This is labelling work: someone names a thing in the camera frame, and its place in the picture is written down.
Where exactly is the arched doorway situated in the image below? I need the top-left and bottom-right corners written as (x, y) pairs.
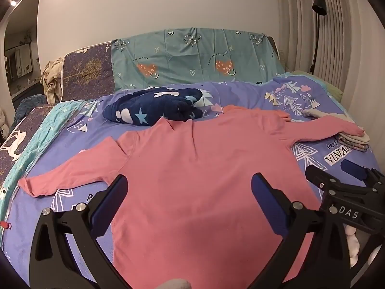
top-left (0, 0), bottom-right (42, 100)

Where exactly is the yellow-green sheet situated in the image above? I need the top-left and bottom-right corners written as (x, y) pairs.
top-left (290, 71), bottom-right (344, 100)

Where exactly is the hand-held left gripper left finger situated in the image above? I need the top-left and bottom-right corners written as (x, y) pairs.
top-left (28, 174), bottom-right (133, 289)

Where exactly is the blue knitted blanket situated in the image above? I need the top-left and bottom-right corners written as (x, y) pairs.
top-left (15, 94), bottom-right (49, 121)

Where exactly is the teal quilt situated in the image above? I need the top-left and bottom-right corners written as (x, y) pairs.
top-left (0, 99), bottom-right (88, 228)

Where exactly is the grey cloth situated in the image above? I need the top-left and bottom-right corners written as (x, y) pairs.
top-left (302, 108), bottom-right (357, 127)

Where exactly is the stack of folded clothes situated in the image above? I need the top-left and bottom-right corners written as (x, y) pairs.
top-left (337, 131), bottom-right (372, 153)

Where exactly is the pink long-sleeve shirt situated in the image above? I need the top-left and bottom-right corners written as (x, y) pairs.
top-left (18, 105), bottom-right (366, 289)

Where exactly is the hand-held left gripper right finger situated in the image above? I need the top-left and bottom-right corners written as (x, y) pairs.
top-left (251, 173), bottom-right (352, 289)

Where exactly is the black floor lamp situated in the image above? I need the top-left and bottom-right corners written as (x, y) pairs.
top-left (310, 0), bottom-right (329, 74)

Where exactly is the navy star-print fleece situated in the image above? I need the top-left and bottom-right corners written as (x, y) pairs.
top-left (102, 87), bottom-right (203, 126)

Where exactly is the teal heart-print sheet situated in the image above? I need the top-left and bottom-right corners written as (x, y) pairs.
top-left (110, 28), bottom-right (285, 91)

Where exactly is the beige garment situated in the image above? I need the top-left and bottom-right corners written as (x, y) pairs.
top-left (40, 59), bottom-right (66, 105)

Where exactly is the purple patterned cushion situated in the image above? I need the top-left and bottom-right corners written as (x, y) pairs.
top-left (61, 44), bottom-right (117, 102)
top-left (0, 105), bottom-right (52, 189)

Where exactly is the purple printed bed sheet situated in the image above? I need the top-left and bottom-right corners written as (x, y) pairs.
top-left (0, 72), bottom-right (380, 289)

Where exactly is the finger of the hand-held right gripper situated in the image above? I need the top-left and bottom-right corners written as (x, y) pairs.
top-left (341, 159), bottom-right (385, 194)
top-left (305, 165), bottom-right (361, 198)

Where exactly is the person's right hand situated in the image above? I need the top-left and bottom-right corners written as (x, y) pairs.
top-left (344, 224), bottom-right (361, 268)

